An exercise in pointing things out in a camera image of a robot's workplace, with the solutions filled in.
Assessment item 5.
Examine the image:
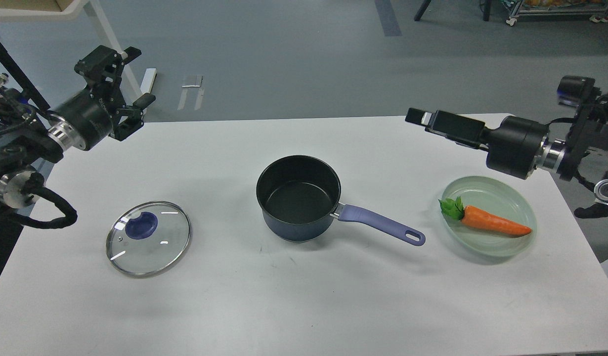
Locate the wheeled metal cart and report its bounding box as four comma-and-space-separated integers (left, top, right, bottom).
501, 0, 608, 26

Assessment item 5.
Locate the black furniture leg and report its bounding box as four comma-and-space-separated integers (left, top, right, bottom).
413, 0, 432, 22

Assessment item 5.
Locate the black metal rack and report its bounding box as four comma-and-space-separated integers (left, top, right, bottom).
0, 42, 49, 117

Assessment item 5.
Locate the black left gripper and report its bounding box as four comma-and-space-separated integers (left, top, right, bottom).
48, 45, 156, 151

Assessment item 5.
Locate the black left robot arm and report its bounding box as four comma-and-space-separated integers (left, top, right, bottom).
0, 43, 156, 229

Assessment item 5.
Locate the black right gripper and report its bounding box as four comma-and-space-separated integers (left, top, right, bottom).
405, 108, 549, 179

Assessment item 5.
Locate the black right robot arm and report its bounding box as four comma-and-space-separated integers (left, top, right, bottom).
405, 75, 608, 219

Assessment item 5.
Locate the glass pot lid purple knob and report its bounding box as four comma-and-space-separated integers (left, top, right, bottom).
105, 201, 192, 277

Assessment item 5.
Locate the white table leg frame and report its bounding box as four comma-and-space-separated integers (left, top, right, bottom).
0, 0, 157, 123

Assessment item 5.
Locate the orange toy carrot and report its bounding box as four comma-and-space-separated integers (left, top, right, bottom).
438, 196, 532, 237

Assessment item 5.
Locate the translucent green plate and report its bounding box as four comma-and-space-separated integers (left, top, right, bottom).
438, 176, 537, 258

